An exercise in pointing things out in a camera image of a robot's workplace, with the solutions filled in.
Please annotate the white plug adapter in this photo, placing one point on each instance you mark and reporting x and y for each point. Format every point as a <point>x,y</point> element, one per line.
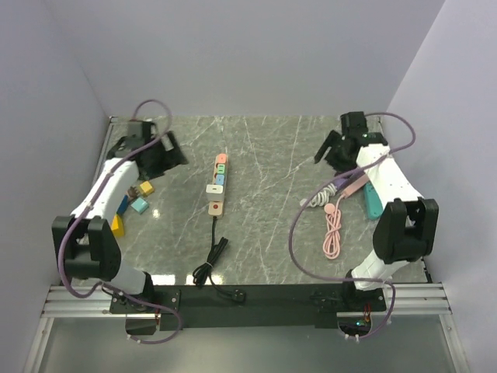
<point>214,189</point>

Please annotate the blue cube adapter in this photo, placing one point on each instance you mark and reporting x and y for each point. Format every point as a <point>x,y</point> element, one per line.
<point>123,206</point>

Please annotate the pink brown plug adapter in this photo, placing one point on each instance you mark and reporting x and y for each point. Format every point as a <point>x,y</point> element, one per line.
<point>132,193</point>

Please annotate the teal power strip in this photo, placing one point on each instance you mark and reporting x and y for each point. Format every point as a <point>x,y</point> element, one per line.
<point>374,208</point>

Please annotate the beige power strip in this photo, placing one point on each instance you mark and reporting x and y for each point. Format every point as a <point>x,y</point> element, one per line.
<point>216,202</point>

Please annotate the purple power strip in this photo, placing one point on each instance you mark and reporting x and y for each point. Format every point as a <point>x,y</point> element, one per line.
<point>342,183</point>

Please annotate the black base bar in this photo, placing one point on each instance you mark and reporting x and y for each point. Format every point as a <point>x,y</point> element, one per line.
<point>267,305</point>

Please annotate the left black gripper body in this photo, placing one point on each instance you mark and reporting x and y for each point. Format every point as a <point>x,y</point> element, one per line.
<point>162,159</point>

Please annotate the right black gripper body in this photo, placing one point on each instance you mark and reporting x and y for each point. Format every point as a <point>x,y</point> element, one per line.
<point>335,157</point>

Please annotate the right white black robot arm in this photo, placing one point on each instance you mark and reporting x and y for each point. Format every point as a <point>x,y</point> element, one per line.
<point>406,228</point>

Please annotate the teal plug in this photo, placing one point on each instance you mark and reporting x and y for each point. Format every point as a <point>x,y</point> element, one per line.
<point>140,205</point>

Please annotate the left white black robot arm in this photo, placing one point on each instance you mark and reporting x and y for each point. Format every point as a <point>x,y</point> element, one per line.
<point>85,246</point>

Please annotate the large yellow cube plug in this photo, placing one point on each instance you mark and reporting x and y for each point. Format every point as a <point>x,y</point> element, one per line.
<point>117,226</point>

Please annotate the small yellow plug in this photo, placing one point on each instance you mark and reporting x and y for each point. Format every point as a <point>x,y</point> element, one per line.
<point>146,188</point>

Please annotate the pink power strip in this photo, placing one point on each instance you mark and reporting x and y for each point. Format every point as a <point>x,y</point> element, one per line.
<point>355,186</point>

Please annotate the aluminium rail frame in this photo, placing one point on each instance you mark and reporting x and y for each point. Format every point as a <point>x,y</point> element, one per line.
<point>267,234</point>

